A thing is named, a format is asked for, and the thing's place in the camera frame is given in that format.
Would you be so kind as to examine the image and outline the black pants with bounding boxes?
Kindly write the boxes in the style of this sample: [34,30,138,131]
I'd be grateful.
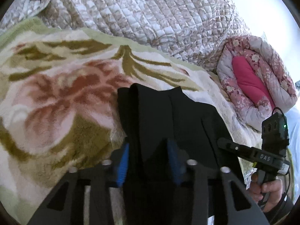
[117,83,244,224]

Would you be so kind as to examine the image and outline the right hand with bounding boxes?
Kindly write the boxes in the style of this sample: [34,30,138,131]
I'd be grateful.
[247,173,283,213]

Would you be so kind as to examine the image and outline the pink floral comforter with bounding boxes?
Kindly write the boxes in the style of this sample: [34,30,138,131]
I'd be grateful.
[216,36,297,131]

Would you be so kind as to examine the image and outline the fleece floral blanket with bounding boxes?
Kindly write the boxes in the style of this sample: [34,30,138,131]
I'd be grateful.
[1,17,261,224]

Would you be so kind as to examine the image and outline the white quilted bedspread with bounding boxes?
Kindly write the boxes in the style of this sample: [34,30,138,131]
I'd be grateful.
[1,0,249,71]

